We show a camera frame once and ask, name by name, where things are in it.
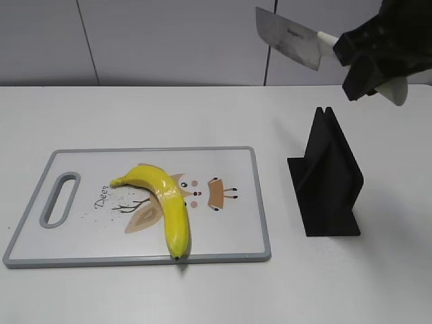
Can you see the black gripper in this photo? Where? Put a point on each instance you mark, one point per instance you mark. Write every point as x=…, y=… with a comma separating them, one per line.
x=396, y=43

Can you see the white-handled kitchen knife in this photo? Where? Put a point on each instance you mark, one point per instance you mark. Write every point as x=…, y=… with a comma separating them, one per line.
x=307, y=46

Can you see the yellow plastic banana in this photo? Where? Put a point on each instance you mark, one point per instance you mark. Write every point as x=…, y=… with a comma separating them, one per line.
x=169, y=196

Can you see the black knife stand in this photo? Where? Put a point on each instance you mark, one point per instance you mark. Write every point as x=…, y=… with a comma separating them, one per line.
x=327, y=179

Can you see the white grey-rimmed cutting board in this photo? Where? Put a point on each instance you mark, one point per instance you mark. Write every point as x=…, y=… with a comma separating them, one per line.
x=75, y=219

